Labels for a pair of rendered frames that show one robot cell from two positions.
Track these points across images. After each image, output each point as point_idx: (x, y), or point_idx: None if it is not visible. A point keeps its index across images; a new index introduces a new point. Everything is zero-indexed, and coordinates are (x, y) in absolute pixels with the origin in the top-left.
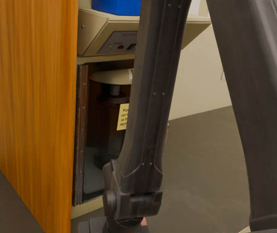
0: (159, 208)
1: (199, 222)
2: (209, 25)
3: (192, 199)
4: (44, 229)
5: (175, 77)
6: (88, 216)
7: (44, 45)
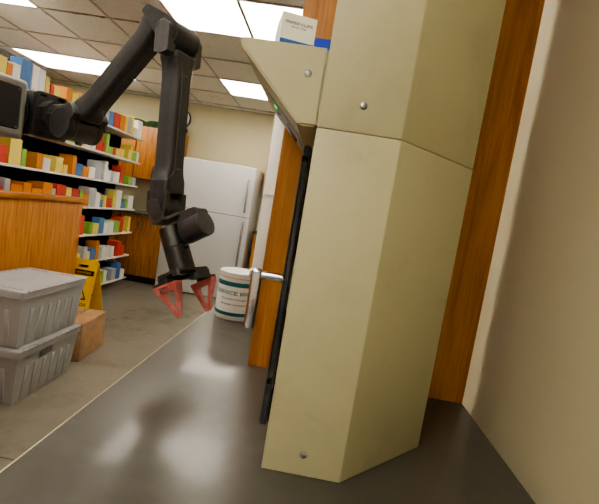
0: (146, 205)
1: (122, 437)
2: (245, 51)
3: (162, 477)
4: None
5: (159, 112)
6: None
7: None
